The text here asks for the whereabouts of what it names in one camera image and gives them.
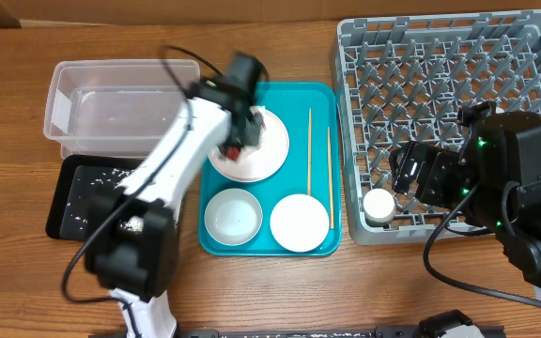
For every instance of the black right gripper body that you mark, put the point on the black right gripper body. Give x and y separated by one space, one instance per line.
444 182

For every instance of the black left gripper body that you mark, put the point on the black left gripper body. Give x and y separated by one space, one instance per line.
247 129

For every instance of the red snack wrapper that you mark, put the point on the red snack wrapper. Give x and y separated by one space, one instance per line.
232 153

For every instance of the white paper cup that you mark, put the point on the white paper cup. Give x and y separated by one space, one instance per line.
378 207

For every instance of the grey bowl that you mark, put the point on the grey bowl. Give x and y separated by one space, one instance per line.
233 217

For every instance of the rice pile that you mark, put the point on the rice pile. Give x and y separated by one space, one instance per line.
86 181

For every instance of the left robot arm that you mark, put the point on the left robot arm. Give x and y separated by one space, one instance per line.
132 239

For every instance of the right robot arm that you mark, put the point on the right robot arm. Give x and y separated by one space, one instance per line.
493 180

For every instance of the grey dishwasher rack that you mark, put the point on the grey dishwasher rack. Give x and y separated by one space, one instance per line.
402 79

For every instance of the white round plate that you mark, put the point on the white round plate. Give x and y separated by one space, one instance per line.
257 163

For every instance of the wooden chopstick left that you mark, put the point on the wooden chopstick left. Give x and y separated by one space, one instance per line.
309 153

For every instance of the wooden chopstick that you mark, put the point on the wooden chopstick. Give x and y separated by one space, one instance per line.
329 161
309 153

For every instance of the teal plastic tray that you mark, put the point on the teal plastic tray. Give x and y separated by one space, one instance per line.
290 101

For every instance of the wooden chopstick right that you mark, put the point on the wooden chopstick right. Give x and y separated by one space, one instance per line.
329 161

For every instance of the pink bowl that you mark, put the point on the pink bowl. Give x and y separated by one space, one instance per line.
299 223

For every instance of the clear plastic bin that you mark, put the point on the clear plastic bin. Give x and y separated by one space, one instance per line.
111 108

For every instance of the black bar at table edge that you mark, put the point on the black bar at table edge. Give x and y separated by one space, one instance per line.
448 324

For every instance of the black plastic tray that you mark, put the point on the black plastic tray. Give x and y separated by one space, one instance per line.
68 168

